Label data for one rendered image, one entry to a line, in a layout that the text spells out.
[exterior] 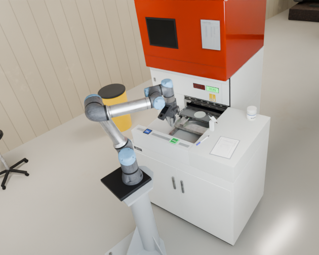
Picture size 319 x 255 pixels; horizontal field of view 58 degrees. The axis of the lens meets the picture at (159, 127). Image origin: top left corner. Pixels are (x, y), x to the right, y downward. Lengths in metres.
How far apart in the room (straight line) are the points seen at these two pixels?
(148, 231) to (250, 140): 1.09
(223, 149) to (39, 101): 3.01
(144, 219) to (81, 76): 2.77
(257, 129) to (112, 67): 3.06
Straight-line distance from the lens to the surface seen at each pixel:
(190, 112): 2.57
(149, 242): 2.61
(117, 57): 4.79
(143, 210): 2.28
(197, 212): 2.54
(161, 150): 2.25
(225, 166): 1.96
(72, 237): 3.06
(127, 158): 1.94
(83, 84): 4.61
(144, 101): 1.76
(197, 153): 2.03
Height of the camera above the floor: 2.31
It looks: 35 degrees down
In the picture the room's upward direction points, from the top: 10 degrees counter-clockwise
